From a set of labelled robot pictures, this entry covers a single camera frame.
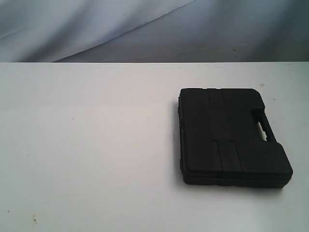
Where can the black plastic tool case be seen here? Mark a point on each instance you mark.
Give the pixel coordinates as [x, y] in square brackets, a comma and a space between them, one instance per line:
[226, 140]

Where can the white backdrop cloth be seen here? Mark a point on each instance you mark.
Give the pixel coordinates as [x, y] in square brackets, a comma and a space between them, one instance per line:
[154, 30]

